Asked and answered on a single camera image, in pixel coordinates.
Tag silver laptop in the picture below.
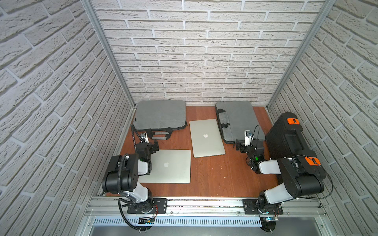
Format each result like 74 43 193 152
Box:
138 149 191 184
189 119 225 158

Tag grey laptop bag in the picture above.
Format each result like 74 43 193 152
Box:
132 100 187 140
215 101 265 144

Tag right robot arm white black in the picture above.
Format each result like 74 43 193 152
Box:
236 138 327 215

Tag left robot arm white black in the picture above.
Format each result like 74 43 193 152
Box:
102 141 159 213

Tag black tool case orange latches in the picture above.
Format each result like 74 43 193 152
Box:
261 112 321 169

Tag right green circuit board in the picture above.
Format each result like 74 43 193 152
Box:
265 216 278 222

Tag green circuit board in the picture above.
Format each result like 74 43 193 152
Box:
265 216 278 222
138 217 155 225

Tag left green circuit board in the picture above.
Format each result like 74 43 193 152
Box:
138 217 155 225

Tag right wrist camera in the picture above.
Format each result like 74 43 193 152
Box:
244 130 254 147

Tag black corrugated cable left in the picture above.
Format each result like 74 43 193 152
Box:
118 198 148 232

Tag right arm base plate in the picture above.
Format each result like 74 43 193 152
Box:
242 198 283 215

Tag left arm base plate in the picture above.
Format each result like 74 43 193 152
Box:
127 198 168 214

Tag aluminium front rail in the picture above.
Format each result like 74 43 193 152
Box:
84 197 327 219

